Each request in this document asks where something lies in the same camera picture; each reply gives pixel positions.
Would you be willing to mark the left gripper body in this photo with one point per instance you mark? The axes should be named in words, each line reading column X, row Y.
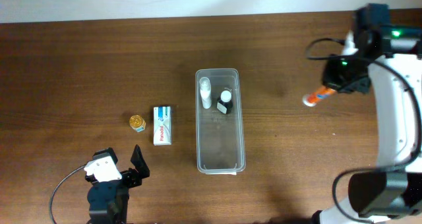
column 128, row 176

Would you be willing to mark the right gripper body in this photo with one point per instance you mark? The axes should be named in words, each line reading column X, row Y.
column 345, row 84

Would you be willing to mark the small gold lid jar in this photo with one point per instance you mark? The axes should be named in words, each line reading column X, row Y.
column 137, row 123

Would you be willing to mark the orange tablet tube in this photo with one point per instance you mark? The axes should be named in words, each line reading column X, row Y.
column 320, row 94

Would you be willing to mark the white Panadol box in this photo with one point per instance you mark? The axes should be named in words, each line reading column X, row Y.
column 162, row 126

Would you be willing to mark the white spray bottle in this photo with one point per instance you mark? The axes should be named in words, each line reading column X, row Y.
column 205, row 92

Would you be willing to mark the dark bottle white cap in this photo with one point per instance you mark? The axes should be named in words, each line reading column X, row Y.
column 224, row 102

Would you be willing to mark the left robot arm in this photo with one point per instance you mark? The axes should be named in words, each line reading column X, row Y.
column 109, row 195

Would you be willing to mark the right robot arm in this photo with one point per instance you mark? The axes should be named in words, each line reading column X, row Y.
column 386, row 58

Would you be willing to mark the clear plastic container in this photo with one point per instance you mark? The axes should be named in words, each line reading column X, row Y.
column 220, row 144

